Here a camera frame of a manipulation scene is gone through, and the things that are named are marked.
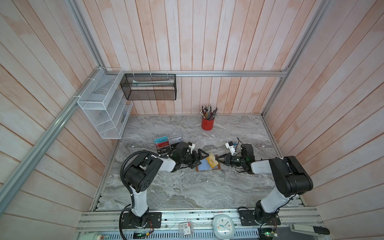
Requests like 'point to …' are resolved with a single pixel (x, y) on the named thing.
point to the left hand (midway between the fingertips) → (205, 161)
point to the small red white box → (185, 228)
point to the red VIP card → (162, 144)
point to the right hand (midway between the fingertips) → (216, 158)
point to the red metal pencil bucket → (207, 125)
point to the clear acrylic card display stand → (171, 135)
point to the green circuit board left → (140, 234)
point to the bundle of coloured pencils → (206, 112)
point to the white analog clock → (223, 227)
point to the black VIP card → (163, 149)
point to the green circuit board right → (266, 233)
